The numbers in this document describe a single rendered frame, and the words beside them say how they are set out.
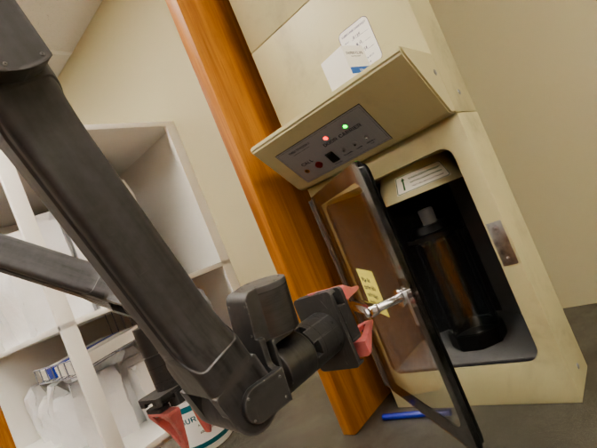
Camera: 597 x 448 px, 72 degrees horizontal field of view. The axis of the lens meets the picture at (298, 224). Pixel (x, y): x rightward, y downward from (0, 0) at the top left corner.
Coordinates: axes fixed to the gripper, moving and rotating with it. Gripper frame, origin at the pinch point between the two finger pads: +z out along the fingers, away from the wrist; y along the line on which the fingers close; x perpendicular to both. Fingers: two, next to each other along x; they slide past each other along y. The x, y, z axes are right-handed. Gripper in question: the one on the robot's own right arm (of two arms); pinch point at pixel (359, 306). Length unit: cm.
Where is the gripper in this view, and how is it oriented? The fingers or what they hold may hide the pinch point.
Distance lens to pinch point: 61.8
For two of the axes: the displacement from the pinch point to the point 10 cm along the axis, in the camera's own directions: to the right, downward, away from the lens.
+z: 6.0, -2.3, 7.6
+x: -7.0, 3.1, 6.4
